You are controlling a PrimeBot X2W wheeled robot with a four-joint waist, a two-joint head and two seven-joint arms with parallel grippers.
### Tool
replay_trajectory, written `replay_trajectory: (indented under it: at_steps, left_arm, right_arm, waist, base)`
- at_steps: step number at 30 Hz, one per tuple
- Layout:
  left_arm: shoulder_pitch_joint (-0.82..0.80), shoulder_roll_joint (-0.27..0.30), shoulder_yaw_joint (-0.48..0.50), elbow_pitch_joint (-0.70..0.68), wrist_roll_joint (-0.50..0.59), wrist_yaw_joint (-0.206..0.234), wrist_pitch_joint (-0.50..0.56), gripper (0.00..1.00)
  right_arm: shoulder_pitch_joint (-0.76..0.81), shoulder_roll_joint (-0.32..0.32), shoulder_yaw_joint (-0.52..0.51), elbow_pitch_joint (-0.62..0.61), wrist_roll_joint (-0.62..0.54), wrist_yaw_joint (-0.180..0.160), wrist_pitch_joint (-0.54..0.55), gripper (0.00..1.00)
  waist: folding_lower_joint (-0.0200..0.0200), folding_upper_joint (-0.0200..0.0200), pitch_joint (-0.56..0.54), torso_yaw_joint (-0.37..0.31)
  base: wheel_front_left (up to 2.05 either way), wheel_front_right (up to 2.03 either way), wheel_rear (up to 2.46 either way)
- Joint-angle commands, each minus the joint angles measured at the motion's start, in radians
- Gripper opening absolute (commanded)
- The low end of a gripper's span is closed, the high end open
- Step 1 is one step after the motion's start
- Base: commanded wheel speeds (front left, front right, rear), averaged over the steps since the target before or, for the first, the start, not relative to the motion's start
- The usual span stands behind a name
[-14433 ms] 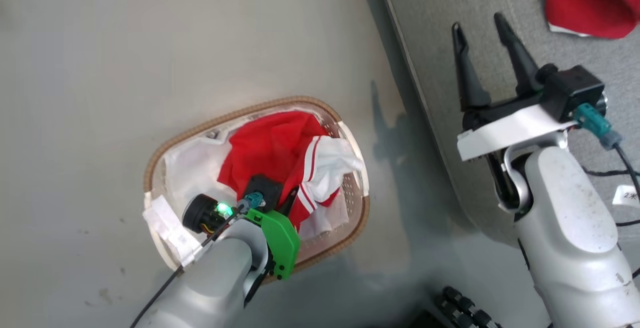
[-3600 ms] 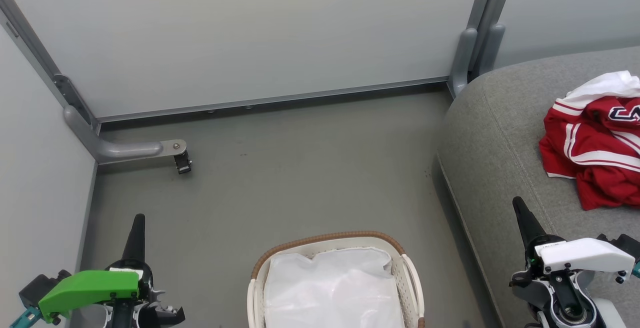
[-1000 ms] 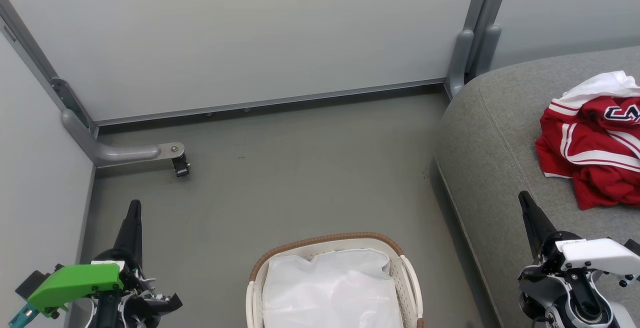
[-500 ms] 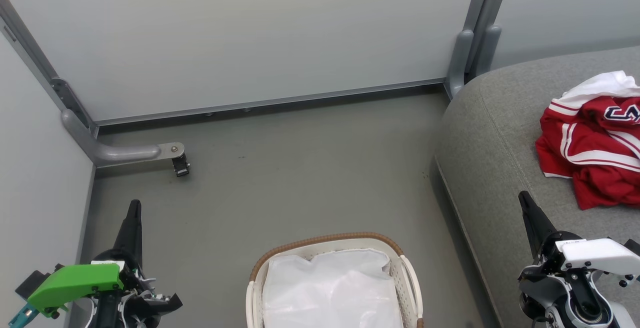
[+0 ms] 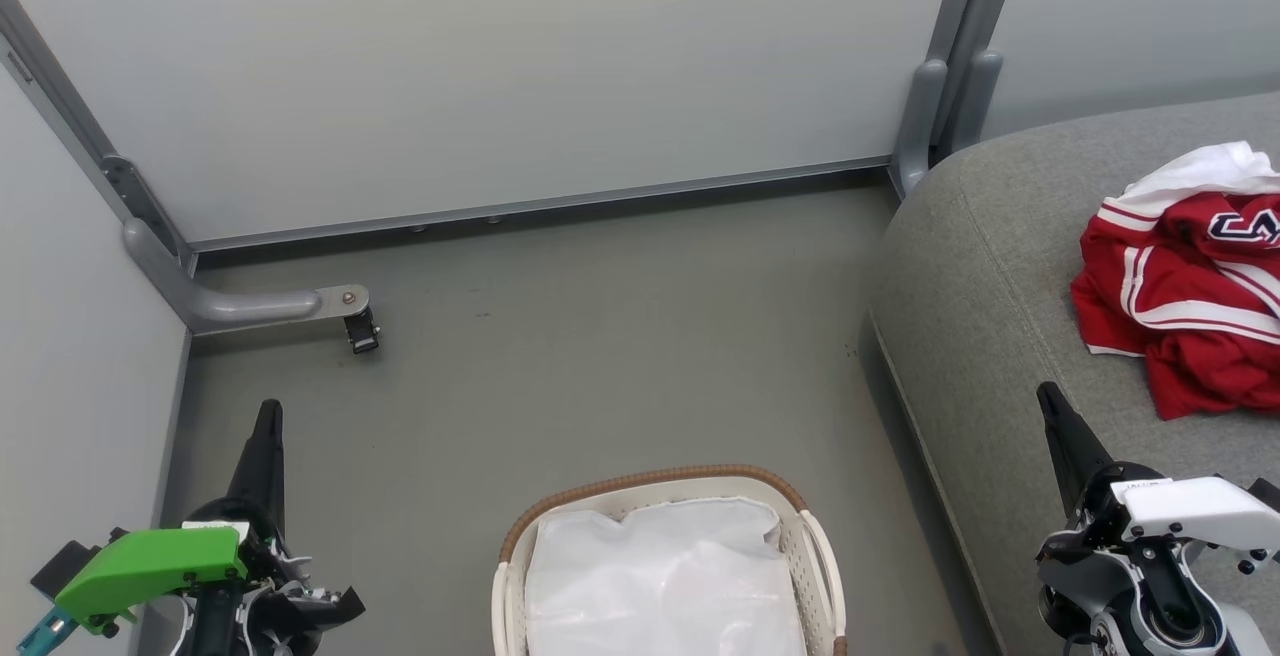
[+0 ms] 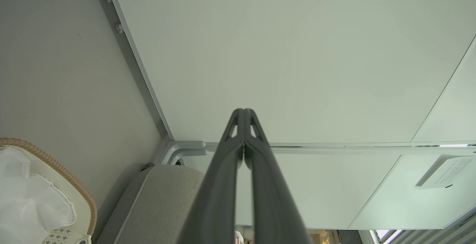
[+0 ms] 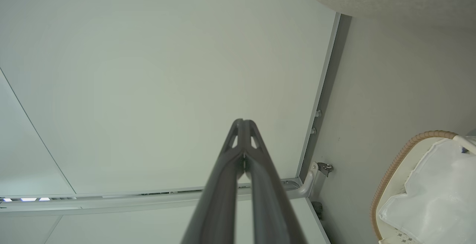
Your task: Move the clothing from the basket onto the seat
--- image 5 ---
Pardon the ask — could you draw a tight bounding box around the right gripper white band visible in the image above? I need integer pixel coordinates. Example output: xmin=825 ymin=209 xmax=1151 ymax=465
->
xmin=1035 ymin=382 xmax=1273 ymax=656

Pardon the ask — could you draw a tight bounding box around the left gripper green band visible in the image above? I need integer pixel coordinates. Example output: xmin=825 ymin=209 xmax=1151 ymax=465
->
xmin=183 ymin=398 xmax=367 ymax=656

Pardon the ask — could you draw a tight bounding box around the red jersey with white stripes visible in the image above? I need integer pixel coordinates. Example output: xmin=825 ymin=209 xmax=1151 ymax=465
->
xmin=1070 ymin=191 xmax=1280 ymax=421

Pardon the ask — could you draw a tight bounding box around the white garment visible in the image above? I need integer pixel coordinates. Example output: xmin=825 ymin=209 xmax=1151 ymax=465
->
xmin=1100 ymin=141 xmax=1280 ymax=222

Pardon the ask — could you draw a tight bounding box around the white laundry basket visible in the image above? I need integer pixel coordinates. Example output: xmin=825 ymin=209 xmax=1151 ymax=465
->
xmin=490 ymin=464 xmax=849 ymax=656

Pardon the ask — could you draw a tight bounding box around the white plastic basket liner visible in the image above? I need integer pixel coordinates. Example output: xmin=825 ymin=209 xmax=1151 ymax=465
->
xmin=523 ymin=496 xmax=809 ymax=656

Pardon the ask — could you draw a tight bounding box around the grey partition support foot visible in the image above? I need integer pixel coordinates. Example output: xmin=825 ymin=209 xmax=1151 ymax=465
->
xmin=122 ymin=218 xmax=371 ymax=337

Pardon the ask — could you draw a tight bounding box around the black caster wheel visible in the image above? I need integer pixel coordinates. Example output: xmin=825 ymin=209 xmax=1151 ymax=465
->
xmin=344 ymin=308 xmax=382 ymax=355

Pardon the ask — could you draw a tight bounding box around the grey fabric sofa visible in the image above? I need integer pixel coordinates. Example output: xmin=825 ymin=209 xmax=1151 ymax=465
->
xmin=865 ymin=91 xmax=1280 ymax=656

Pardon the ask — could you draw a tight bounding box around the grey panel bottom rail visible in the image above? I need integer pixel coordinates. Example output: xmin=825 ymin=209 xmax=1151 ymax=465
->
xmin=155 ymin=331 xmax=193 ymax=532
xmin=188 ymin=156 xmax=896 ymax=255

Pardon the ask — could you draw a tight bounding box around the grey partition post with hinge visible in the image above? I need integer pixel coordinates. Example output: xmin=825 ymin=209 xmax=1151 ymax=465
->
xmin=0 ymin=0 xmax=197 ymax=272

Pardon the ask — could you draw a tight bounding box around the grey partition corner post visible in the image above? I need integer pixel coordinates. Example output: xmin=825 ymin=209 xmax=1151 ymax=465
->
xmin=890 ymin=0 xmax=1031 ymax=200

